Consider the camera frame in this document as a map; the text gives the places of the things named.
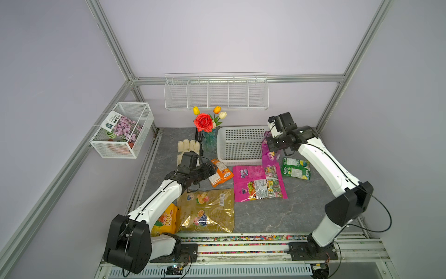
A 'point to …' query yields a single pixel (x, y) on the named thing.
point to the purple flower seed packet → (122, 127)
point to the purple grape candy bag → (269, 158)
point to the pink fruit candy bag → (256, 182)
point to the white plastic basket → (240, 145)
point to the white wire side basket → (109, 146)
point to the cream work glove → (186, 146)
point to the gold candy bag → (206, 210)
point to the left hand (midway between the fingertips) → (212, 171)
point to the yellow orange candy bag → (166, 221)
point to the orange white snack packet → (223, 174)
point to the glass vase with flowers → (207, 124)
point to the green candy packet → (296, 168)
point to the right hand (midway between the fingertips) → (272, 141)
